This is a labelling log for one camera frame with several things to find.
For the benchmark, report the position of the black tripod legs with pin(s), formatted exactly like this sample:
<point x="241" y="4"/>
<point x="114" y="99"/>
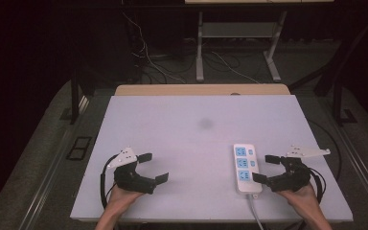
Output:
<point x="335" y="64"/>

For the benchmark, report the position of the person's right hand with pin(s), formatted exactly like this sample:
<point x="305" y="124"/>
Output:
<point x="303" y="199"/>

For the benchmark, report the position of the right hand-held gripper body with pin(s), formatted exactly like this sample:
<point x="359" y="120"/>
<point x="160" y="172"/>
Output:
<point x="295" y="177"/>

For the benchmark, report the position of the metal floor rail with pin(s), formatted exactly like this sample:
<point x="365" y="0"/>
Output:
<point x="46" y="183"/>
<point x="361" y="166"/>

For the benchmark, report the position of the person's left hand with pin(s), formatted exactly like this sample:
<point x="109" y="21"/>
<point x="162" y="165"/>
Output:
<point x="121" y="199"/>

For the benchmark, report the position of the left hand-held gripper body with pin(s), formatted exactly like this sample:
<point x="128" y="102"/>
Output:
<point x="131" y="180"/>

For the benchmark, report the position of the white power strip blue sockets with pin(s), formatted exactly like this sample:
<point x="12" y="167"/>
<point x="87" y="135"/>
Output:
<point x="244" y="183"/>

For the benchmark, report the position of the wooden table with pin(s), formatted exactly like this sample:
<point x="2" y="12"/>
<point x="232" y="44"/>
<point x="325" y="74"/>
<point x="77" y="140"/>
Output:
<point x="188" y="89"/>

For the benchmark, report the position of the grey metal stand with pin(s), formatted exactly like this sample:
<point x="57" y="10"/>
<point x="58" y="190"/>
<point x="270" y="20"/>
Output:
<point x="236" y="29"/>

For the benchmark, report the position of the black stand post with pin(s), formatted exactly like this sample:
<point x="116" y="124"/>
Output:
<point x="74" y="96"/>
<point x="338" y="102"/>

